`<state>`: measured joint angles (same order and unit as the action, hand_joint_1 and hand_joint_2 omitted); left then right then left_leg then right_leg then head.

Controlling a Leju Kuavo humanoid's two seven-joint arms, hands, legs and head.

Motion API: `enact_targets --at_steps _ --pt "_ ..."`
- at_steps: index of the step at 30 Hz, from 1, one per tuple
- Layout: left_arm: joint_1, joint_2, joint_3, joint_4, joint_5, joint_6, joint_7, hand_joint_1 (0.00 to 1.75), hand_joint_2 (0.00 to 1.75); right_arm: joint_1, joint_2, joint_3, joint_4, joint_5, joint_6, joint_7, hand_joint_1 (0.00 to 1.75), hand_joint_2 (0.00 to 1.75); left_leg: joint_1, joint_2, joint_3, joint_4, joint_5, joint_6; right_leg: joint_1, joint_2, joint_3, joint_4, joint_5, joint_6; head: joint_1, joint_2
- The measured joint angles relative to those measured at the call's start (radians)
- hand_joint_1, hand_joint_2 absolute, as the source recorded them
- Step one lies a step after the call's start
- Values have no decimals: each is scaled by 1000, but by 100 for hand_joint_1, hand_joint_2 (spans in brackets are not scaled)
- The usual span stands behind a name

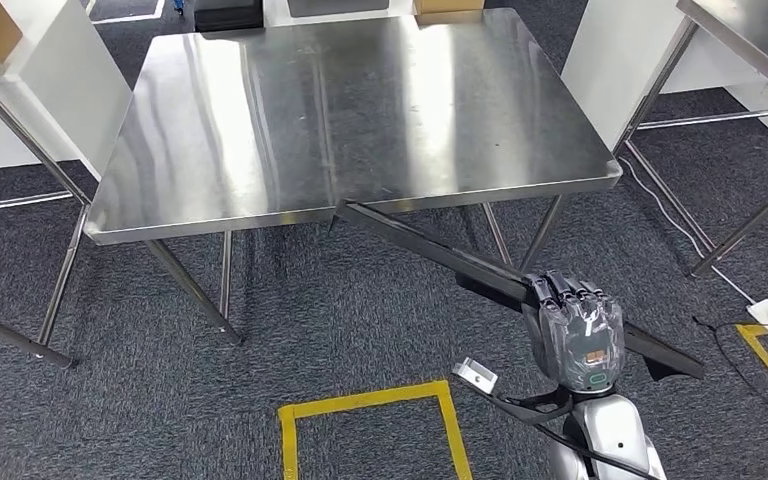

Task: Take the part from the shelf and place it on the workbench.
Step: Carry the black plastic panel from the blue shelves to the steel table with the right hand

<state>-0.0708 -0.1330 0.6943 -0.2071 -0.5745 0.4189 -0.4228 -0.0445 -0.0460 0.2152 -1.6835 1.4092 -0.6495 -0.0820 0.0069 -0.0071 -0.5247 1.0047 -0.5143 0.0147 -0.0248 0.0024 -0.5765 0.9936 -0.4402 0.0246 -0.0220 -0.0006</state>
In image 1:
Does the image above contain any black plastic panel part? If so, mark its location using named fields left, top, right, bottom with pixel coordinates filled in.
left=327, top=200, right=707, bottom=384

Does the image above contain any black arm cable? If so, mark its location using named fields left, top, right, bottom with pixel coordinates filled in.
left=532, top=423, right=660, bottom=480

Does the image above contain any white power cable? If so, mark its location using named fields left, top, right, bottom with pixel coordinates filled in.
left=615, top=155, right=756, bottom=306

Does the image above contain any white partition board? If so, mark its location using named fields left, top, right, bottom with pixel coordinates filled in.
left=0, top=99, right=87, bottom=175
left=559, top=0, right=698, bottom=155
left=0, top=0, right=135, bottom=181
left=660, top=49, right=768, bottom=138

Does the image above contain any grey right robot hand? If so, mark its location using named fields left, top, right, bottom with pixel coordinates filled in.
left=521, top=270, right=626, bottom=397

